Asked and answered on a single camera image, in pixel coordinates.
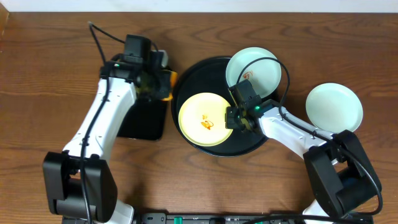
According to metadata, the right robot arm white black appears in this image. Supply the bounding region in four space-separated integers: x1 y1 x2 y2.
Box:
225 100 383 222

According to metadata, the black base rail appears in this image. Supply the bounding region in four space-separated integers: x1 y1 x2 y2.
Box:
61 211 374 224

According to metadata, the black rectangular tray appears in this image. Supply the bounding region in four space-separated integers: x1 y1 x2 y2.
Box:
116 63 174 141

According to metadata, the black round tray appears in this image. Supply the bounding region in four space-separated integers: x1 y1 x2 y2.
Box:
171 57 279 157

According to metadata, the yellow plate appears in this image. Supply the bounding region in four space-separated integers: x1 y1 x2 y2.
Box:
178 93 233 147

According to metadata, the yellow green scrub sponge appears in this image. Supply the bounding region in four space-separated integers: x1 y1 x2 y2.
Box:
162 70 178 101

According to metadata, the light blue plate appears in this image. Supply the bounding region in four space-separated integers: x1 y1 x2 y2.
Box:
305 83 364 133
225 47 282 98

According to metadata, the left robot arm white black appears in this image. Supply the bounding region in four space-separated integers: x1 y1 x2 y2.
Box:
43 50 177 223

